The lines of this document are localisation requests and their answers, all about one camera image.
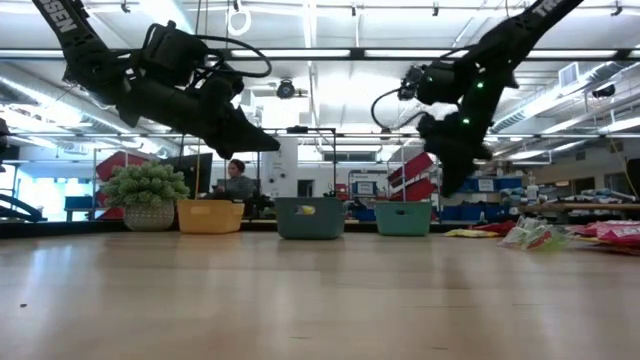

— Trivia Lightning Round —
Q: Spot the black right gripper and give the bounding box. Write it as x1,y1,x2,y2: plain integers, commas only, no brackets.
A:
417,107,494,197

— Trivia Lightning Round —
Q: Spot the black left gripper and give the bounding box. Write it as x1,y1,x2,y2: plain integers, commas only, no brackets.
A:
117,79,280,160

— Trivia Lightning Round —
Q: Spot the teal plastic bin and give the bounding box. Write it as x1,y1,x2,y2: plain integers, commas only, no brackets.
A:
374,201,433,237

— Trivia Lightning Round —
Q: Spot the yellow plastic bin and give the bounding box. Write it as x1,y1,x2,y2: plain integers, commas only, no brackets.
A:
175,199,246,235

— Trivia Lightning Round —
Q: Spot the blue-grey plastic bin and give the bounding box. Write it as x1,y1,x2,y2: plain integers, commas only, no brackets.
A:
274,196,346,240

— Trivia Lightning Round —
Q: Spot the red tilted storage bin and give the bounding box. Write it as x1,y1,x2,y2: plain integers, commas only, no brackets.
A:
387,151,435,184
394,178,437,203

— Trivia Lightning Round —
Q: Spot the blue storage bin shelf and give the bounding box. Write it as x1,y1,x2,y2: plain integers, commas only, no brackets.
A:
459,177,524,194

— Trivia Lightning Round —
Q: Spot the person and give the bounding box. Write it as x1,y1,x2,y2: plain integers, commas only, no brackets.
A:
214,158,257,201

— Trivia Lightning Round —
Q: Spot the black computer monitor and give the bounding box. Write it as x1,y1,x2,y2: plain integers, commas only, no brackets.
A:
159,152,214,200

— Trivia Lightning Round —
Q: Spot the green plant in white pot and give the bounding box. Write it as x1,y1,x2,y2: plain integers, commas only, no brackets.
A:
101,160,191,232

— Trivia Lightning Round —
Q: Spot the red board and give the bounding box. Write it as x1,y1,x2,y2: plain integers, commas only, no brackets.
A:
95,152,151,182

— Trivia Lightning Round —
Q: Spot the wooden workbench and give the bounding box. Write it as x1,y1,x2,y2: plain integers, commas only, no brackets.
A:
522,202,640,212

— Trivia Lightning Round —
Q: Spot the round black camera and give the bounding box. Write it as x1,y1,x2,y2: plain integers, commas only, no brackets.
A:
276,78,297,100

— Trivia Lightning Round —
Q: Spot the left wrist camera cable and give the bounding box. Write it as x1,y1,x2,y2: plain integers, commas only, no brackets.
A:
192,33,274,81

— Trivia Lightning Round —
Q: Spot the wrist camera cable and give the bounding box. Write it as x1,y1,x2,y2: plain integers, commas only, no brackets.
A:
370,87,431,132
192,33,274,81

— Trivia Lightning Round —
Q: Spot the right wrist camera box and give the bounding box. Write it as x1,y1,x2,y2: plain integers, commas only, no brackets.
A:
416,60,471,107

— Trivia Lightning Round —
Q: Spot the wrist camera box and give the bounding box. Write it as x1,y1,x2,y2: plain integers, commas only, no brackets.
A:
141,20,210,85
416,60,471,107

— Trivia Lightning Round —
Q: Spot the black overhead camera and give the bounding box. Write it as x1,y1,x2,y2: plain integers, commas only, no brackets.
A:
398,65,426,101

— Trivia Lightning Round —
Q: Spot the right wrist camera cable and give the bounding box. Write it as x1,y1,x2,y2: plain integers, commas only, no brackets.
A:
370,87,431,132

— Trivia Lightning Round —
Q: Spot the white cable ring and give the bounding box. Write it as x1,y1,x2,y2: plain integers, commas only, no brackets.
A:
227,7,252,37

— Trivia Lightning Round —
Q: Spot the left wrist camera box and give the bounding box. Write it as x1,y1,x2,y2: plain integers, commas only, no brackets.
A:
141,20,210,85

